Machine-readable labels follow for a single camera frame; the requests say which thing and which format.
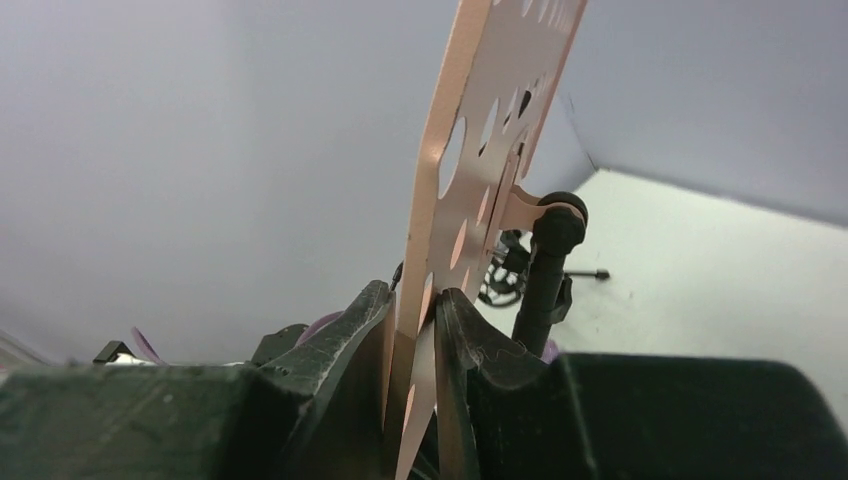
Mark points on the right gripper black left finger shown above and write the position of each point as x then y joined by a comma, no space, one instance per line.
312,413

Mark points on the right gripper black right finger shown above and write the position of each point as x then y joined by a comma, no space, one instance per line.
505,414

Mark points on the pink perforated music stand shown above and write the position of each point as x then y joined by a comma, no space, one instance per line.
498,78

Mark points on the purple glitter microphone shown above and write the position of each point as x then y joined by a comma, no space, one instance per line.
550,352

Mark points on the black microphone shock mount tripod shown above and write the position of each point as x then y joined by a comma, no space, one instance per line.
505,282

